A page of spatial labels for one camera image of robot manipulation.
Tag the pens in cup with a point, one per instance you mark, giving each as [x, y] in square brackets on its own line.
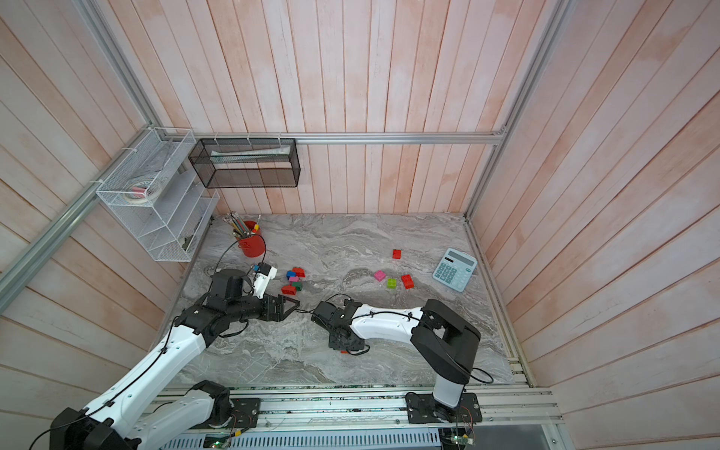
[239, 225]

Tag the red pen cup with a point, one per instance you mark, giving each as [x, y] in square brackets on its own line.
[250, 239]

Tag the black mesh basket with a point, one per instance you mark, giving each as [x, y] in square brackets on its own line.
[244, 163]

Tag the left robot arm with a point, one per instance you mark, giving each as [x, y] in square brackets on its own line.
[117, 419]

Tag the small red curved brick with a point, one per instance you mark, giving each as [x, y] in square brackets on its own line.
[289, 290]

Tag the tape roll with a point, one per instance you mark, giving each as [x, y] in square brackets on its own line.
[142, 192]

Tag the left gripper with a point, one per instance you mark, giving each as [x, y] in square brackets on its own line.
[268, 303]

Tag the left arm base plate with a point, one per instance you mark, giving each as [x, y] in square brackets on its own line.
[242, 413]

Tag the grey calculator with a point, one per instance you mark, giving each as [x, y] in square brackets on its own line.
[455, 269]

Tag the white wire shelf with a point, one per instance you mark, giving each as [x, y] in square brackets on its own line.
[172, 227]

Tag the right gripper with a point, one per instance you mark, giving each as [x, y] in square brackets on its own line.
[333, 343]

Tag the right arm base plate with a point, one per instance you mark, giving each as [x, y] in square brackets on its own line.
[424, 409]

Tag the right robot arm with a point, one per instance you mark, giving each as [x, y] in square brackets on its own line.
[446, 341]

